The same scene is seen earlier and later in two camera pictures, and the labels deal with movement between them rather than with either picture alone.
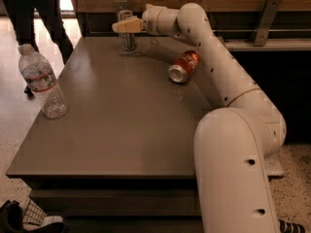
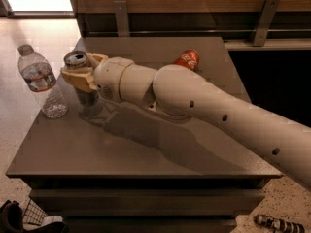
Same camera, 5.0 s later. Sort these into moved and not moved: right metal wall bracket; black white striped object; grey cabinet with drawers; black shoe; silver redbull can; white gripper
Moved: white gripper; silver redbull can
Not moved: grey cabinet with drawers; right metal wall bracket; black white striped object; black shoe
